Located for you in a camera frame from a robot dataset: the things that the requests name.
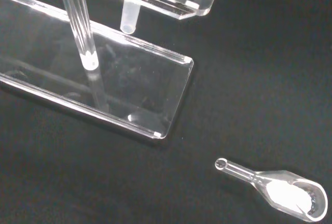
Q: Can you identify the clear acrylic funnel stand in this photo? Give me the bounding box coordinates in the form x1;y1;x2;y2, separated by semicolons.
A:
0;0;225;141

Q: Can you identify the glass weighing funnel with powder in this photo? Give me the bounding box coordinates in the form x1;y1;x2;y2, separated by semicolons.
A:
214;158;329;222

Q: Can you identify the black bench cloth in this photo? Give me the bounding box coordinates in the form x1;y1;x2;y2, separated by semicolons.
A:
0;0;332;224

